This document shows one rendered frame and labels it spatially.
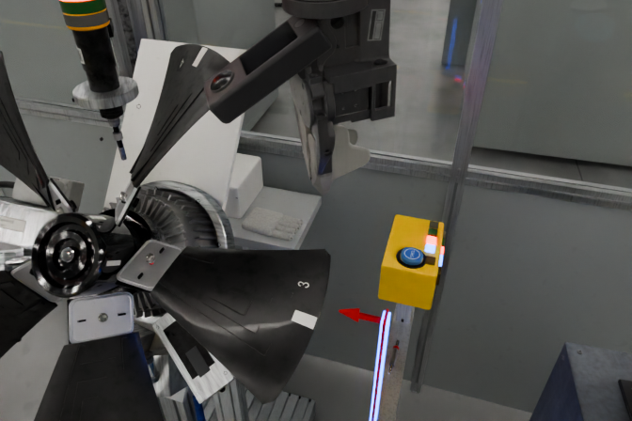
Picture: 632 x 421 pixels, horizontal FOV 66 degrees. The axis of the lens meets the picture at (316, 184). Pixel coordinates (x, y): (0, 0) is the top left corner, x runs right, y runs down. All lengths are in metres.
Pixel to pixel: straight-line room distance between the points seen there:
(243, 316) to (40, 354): 1.74
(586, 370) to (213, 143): 0.76
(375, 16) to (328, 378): 1.73
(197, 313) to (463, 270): 1.00
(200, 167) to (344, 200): 0.58
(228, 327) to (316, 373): 1.38
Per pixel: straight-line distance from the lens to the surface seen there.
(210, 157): 0.97
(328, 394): 1.99
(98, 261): 0.73
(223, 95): 0.41
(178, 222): 0.86
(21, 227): 1.05
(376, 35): 0.43
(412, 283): 0.91
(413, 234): 0.97
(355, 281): 1.65
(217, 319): 0.68
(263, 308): 0.69
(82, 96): 0.60
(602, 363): 0.96
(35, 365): 2.34
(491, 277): 1.55
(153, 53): 1.10
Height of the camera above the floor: 1.68
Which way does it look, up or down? 34 degrees down
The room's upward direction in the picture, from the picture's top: straight up
